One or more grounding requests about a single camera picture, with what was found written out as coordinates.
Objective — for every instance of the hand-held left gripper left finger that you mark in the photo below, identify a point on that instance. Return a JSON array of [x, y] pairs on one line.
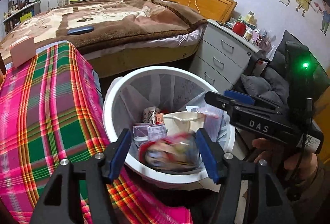
[[121, 151]]

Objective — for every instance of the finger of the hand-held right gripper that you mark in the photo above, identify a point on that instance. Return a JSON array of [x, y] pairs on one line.
[[239, 97], [219, 100]]

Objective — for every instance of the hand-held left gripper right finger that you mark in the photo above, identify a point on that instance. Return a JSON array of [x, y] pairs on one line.
[[206, 154]]

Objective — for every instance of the purple white carton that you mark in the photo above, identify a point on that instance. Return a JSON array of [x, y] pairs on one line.
[[144, 132]]

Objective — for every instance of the colourful snack packet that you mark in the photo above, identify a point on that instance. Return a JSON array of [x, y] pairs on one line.
[[170, 151]]

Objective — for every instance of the cream cloth bag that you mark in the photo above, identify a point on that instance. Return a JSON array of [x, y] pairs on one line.
[[183, 121]]

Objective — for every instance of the white carton brown pattern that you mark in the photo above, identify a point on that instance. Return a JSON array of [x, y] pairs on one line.
[[149, 115]]

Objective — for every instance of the white plastic trash bin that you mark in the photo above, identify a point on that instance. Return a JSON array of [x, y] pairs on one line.
[[116, 100]]

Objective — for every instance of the small red white carton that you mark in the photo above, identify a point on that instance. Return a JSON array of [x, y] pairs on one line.
[[162, 119]]

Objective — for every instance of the person's right hand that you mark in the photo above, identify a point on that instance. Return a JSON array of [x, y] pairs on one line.
[[266, 149]]

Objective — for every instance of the grey cushion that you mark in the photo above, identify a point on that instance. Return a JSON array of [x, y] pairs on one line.
[[260, 85]]

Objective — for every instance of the red white packet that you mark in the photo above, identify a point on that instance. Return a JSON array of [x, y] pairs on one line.
[[261, 65]]

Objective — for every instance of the white drawer cabinet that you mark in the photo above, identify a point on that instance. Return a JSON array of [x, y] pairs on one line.
[[221, 54]]

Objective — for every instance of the pink patterned packet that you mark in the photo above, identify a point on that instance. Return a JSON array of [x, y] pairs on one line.
[[263, 41]]

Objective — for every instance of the white jar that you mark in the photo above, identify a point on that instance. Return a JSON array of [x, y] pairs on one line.
[[248, 34]]

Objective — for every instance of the red jar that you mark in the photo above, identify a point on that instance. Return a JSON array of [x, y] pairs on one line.
[[239, 28]]

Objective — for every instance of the yellow green box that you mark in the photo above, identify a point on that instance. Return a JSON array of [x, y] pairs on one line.
[[248, 19]]

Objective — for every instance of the pink green plaid tablecloth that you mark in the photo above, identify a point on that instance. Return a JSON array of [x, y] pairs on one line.
[[51, 110]]

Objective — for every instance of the bed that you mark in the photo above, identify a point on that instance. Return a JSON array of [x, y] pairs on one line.
[[144, 55]]

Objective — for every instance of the wooden headboard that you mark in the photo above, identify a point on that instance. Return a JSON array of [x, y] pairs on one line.
[[214, 2]]

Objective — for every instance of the blue case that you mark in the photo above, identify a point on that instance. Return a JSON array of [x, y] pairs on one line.
[[80, 30]]

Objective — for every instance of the brown printed blanket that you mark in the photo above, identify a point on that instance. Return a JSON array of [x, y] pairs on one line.
[[116, 20]]

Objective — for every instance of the pink box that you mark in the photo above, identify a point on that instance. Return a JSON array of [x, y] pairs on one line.
[[22, 52]]

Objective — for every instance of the cluttered white shelf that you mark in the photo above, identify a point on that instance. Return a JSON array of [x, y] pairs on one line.
[[20, 16]]

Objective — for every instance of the white wall socket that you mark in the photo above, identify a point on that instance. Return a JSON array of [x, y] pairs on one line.
[[285, 0]]

